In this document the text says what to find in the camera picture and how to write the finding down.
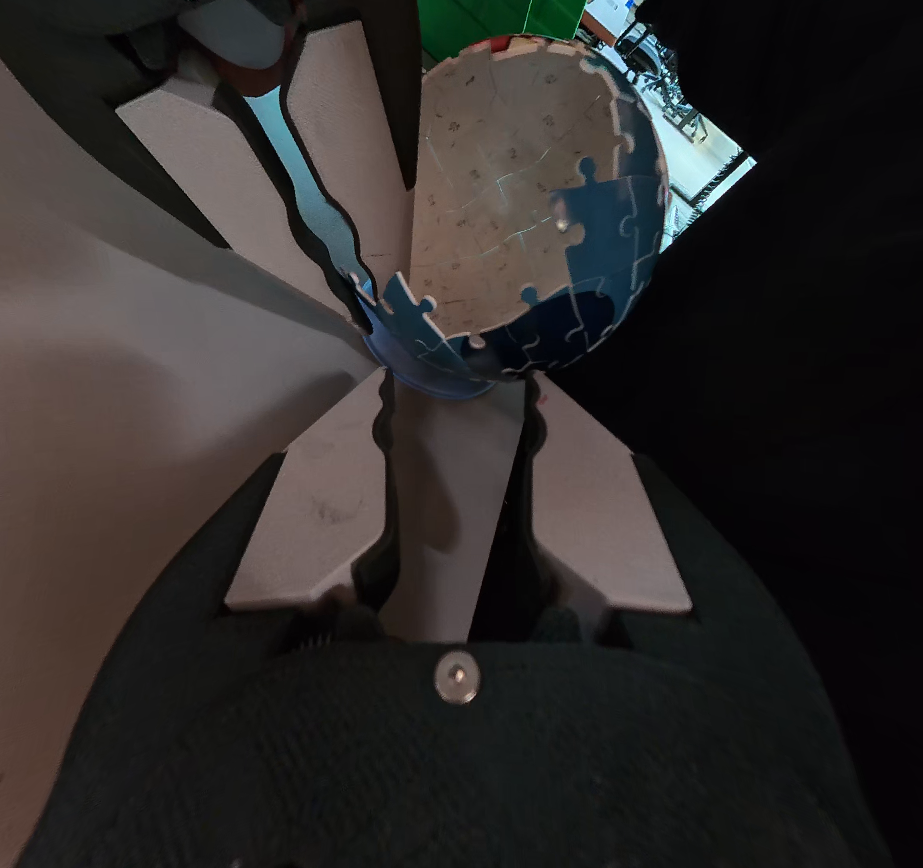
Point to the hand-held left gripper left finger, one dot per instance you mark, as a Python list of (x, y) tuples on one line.
[(317, 515)]

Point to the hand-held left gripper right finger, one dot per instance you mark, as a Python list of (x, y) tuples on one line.
[(606, 522)]

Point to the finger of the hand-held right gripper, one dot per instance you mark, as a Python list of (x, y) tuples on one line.
[(353, 125), (216, 161)]

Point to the blue cartoon puzzle ball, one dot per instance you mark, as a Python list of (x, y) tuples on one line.
[(505, 161)]

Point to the person's right forearm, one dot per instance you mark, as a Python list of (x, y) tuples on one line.
[(793, 32)]

